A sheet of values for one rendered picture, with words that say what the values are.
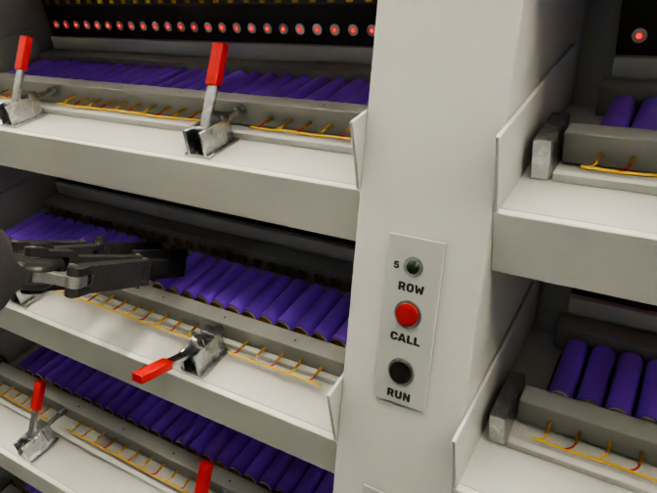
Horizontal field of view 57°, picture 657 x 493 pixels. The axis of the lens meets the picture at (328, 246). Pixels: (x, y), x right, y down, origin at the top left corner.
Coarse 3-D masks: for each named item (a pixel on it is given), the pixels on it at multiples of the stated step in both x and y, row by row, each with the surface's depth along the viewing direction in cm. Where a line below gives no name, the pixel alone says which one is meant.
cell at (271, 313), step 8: (296, 280) 62; (288, 288) 61; (296, 288) 61; (304, 288) 62; (280, 296) 60; (288, 296) 60; (296, 296) 61; (272, 304) 59; (280, 304) 59; (288, 304) 60; (264, 312) 59; (272, 312) 58; (280, 312) 59; (272, 320) 58
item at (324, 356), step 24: (144, 288) 64; (120, 312) 63; (168, 312) 61; (192, 312) 59; (216, 312) 59; (240, 336) 57; (264, 336) 55; (288, 336) 54; (312, 360) 53; (336, 360) 51
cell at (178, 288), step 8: (208, 256) 68; (200, 264) 67; (208, 264) 68; (192, 272) 66; (200, 272) 67; (176, 280) 65; (184, 280) 65; (192, 280) 66; (176, 288) 64; (184, 288) 65
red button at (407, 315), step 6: (402, 306) 41; (408, 306) 41; (396, 312) 42; (402, 312) 41; (408, 312) 41; (414, 312) 41; (402, 318) 42; (408, 318) 41; (414, 318) 41; (402, 324) 42; (408, 324) 41; (414, 324) 41
